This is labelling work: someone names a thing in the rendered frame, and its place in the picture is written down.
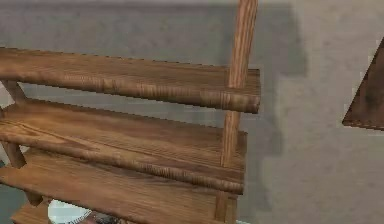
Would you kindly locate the brown wooden shelf unit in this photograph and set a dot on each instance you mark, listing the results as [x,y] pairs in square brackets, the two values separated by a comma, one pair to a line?
[126,133]

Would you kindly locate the white round dish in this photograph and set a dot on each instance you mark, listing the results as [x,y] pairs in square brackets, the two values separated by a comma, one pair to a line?
[65,213]

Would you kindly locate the dark brown wooden furniture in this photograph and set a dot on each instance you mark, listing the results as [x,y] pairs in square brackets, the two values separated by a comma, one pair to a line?
[370,100]

